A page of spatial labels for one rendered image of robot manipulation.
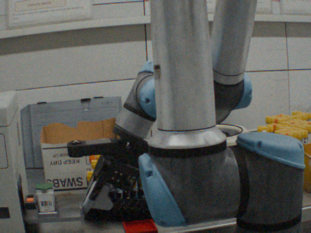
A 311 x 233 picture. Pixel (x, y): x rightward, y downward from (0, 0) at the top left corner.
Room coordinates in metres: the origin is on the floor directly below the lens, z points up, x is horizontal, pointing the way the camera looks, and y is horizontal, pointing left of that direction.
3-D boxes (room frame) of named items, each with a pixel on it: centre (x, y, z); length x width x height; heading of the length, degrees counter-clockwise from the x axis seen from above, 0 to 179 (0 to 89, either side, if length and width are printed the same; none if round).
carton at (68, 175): (1.45, 0.21, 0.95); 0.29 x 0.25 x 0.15; 10
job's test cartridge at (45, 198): (1.05, 0.25, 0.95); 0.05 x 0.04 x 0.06; 10
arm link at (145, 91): (1.00, -0.03, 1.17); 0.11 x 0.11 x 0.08; 9
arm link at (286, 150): (0.77, -0.18, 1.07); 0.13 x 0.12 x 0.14; 99
